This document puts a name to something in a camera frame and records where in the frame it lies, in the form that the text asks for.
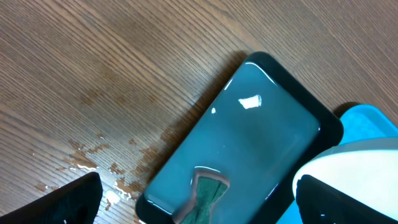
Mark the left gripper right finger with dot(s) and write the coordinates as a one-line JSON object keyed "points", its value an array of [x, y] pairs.
{"points": [[320, 203]]}

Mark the light blue plate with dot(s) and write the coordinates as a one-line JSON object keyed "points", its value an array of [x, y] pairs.
{"points": [[364, 170]]}

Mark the black water tray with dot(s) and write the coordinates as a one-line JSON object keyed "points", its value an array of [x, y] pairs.
{"points": [[257, 132]]}

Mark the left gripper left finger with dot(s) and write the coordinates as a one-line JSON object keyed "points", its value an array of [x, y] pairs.
{"points": [[76, 202]]}

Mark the green dish sponge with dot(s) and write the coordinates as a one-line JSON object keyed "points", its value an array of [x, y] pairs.
{"points": [[207, 187]]}

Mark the teal plastic serving tray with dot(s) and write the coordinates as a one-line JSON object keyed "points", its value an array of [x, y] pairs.
{"points": [[361, 122]]}

